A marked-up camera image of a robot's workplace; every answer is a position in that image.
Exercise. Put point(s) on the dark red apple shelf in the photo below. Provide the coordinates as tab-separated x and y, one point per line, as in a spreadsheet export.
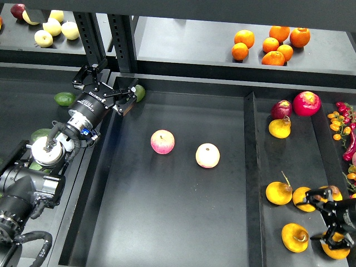
17	11

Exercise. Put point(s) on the orange top right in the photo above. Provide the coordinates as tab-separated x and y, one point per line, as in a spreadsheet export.
300	37

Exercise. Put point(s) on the small orange centre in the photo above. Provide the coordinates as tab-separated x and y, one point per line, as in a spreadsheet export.
270	44

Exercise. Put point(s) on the black centre tray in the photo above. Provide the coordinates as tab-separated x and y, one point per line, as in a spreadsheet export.
166	210

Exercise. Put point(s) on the orange lower left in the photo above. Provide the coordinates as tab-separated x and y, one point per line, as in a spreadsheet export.
239	51

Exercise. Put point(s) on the black shelf upright post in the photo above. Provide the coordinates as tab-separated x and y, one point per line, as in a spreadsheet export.
122	38

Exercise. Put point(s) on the small orange right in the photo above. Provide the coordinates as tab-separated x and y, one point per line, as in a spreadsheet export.
287	52

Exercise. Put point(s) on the dark red apple right tray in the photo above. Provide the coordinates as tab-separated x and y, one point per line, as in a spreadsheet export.
281	109

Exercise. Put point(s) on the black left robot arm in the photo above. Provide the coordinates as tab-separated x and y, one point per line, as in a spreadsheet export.
33	177

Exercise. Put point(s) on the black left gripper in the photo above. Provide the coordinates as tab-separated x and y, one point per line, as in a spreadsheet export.
97	98

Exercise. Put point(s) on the red pink apple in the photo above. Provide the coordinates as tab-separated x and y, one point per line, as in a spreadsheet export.
162	141

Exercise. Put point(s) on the yellow apple partly hidden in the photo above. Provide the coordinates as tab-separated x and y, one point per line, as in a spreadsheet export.
27	18

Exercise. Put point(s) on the bright red apple right tray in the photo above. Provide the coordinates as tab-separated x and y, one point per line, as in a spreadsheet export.
306	103

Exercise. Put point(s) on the green avocado tray corner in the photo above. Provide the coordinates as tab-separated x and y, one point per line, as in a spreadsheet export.
139	93

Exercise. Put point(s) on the orange front bottom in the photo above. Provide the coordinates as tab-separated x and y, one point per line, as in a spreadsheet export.
274	58

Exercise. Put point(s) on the cherry tomato and chili bunch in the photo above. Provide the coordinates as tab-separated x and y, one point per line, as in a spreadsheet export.
342	123

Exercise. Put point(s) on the orange top middle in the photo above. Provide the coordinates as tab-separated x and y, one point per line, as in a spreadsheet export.
280	33

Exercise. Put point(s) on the orange top left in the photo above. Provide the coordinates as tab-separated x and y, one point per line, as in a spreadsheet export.
245	36

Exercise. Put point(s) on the small orange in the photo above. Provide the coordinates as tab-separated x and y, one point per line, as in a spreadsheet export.
270	44
287	52

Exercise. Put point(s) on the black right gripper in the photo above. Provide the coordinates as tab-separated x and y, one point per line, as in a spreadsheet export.
339	217

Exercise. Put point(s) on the yellow pear upper right tray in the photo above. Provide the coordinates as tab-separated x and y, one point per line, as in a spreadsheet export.
280	128

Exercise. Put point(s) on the pale yellow apple front left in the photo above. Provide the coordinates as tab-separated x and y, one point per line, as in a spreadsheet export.
43	38

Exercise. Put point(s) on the pale yellow apple middle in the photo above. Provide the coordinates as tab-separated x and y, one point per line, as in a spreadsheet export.
52	26

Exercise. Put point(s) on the pale yellow apple back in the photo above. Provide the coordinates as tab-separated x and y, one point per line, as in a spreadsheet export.
58	15

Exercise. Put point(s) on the pale yellow pink apple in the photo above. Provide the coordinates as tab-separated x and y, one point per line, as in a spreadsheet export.
207	155

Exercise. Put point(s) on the pale yellow apple right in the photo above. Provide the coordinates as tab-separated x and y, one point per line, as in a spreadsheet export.
70	30

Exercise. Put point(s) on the green avocado cluster lower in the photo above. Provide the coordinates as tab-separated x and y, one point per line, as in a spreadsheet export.
35	166

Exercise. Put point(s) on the yellow pear with long stem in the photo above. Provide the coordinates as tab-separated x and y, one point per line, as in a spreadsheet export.
279	193

